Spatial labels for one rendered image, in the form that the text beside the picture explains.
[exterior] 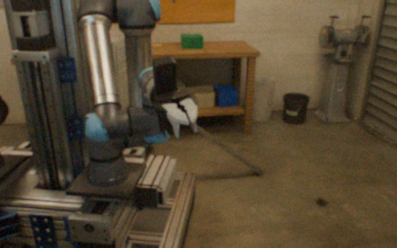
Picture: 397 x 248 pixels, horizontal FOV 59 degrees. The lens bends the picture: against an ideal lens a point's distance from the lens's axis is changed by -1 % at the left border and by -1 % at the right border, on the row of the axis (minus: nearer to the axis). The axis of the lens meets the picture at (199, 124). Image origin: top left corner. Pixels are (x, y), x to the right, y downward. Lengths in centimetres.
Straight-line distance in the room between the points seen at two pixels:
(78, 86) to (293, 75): 324
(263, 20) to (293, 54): 54
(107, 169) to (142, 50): 41
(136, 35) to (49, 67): 35
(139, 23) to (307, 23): 326
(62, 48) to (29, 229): 69
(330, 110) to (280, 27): 107
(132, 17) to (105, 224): 64
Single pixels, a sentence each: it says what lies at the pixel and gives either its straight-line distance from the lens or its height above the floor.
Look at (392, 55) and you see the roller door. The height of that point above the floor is 81.
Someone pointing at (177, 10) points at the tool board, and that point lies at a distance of 383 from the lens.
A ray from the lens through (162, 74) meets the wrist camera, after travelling 74.
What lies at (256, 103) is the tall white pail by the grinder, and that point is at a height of 22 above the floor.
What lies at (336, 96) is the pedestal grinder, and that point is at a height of 29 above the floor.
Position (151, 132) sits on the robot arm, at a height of 110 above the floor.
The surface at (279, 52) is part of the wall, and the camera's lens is 417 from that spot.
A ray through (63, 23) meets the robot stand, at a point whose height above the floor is 133.
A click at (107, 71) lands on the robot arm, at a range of 99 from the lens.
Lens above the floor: 147
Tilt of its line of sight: 22 degrees down
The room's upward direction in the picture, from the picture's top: straight up
